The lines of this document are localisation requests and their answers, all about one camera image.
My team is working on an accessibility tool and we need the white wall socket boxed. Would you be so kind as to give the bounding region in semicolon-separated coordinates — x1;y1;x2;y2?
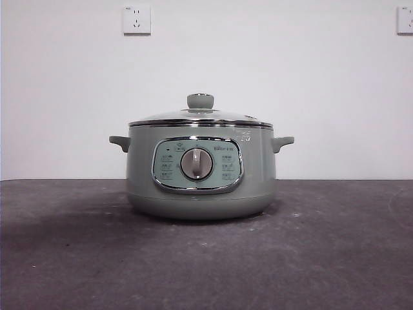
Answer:
122;5;152;36
396;5;413;36

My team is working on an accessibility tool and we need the glass lid with green knob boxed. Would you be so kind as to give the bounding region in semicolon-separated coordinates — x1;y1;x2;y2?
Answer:
128;93;274;129

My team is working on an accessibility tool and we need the green electric cooking pot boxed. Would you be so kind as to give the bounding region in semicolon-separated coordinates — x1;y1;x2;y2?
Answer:
108;122;295;222

